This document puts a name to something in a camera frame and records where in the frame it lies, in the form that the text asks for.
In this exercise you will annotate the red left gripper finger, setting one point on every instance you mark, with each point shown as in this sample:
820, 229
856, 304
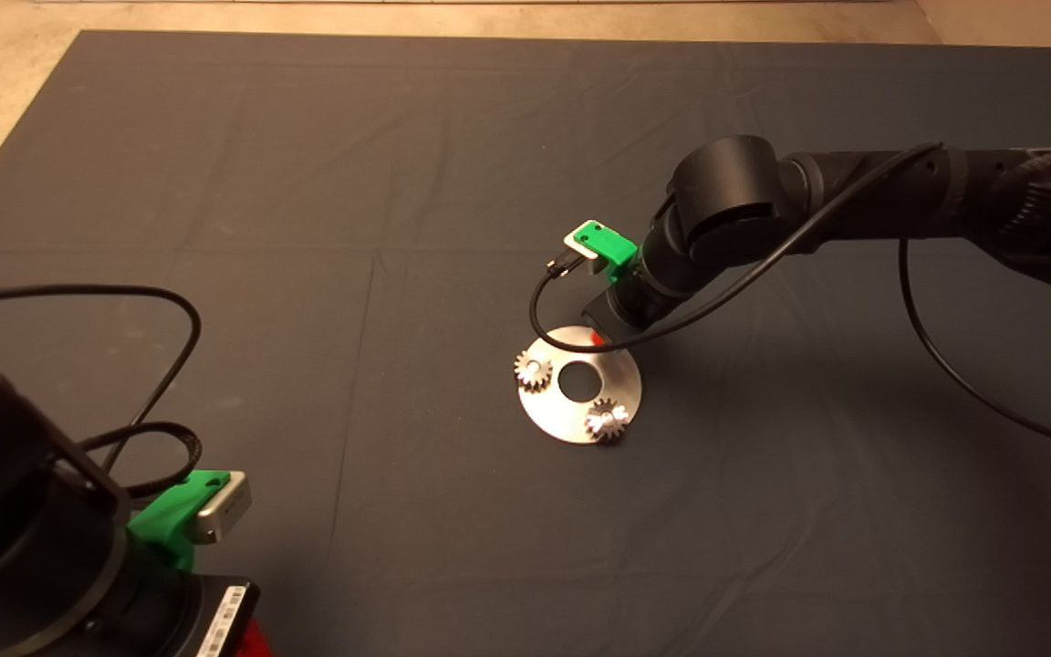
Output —
259, 646

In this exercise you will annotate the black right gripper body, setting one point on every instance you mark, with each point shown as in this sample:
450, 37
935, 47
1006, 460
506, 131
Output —
621, 318

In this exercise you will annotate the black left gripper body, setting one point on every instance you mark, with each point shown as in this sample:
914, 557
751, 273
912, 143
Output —
213, 627

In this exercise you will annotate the steel planetary gear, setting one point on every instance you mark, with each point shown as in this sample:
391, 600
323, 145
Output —
526, 375
600, 425

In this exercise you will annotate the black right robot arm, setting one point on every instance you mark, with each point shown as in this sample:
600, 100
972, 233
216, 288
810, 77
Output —
731, 193

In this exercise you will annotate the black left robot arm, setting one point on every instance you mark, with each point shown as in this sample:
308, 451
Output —
5, 547

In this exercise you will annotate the round metal carrier plate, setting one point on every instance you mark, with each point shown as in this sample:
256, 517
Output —
621, 383

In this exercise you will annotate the dark grey table cloth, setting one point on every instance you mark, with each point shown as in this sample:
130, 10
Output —
398, 182

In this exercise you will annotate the green right camera mount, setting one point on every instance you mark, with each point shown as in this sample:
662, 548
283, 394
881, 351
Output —
617, 246

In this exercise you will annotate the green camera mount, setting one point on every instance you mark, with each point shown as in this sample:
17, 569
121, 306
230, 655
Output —
617, 246
167, 520

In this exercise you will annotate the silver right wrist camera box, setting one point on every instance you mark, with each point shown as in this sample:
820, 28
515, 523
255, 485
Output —
577, 243

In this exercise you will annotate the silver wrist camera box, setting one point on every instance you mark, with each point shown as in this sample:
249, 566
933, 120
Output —
224, 506
577, 243

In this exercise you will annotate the green left camera mount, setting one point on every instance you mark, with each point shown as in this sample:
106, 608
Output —
167, 520

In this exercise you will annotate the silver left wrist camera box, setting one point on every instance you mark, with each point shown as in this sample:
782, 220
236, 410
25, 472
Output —
224, 506

